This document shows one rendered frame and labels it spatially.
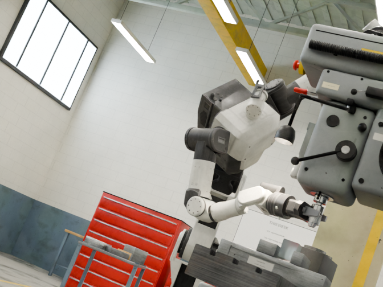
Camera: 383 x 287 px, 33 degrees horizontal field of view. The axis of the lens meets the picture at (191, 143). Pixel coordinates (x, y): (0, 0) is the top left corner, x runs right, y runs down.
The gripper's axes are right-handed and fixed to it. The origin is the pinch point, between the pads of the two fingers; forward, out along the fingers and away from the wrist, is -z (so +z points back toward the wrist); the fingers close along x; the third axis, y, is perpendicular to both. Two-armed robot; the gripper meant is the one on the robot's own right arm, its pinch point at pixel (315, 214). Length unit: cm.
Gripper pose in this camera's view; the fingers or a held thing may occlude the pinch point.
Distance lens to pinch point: 230.0
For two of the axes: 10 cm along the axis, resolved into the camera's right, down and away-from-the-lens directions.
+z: -7.2, -1.6, 6.8
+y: -3.8, 9.1, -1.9
